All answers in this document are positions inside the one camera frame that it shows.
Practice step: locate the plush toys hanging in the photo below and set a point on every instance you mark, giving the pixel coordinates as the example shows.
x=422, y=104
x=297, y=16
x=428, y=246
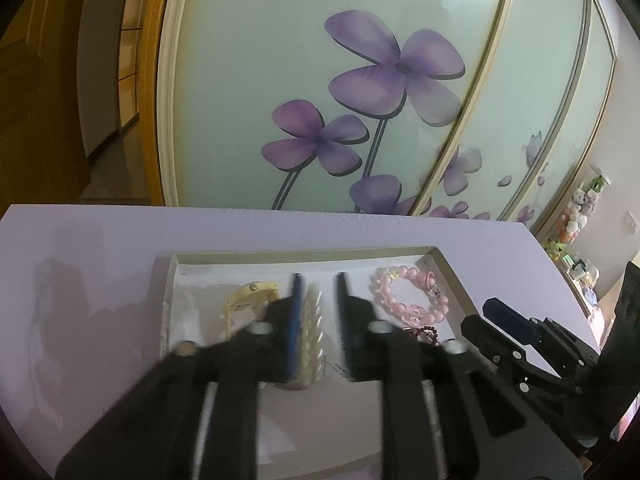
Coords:
x=580, y=209

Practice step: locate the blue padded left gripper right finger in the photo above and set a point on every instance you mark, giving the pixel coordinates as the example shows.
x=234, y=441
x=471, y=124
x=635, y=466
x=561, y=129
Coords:
x=445, y=414

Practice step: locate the floral sliding wardrobe doors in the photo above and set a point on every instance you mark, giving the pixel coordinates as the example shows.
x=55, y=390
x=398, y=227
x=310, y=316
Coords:
x=472, y=109

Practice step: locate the grey shallow cardboard tray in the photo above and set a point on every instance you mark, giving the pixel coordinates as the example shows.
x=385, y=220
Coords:
x=199, y=283

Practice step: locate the wooden door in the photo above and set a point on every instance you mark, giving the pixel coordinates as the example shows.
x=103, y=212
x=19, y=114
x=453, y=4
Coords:
x=43, y=159

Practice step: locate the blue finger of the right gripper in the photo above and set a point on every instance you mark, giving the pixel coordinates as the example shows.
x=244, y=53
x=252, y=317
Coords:
x=510, y=321

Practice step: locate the lavender tablecloth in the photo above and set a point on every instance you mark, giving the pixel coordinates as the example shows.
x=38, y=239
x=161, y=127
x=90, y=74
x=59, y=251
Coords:
x=82, y=289

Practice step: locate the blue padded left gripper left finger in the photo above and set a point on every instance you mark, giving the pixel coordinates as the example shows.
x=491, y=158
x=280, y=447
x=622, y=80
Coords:
x=194, y=414

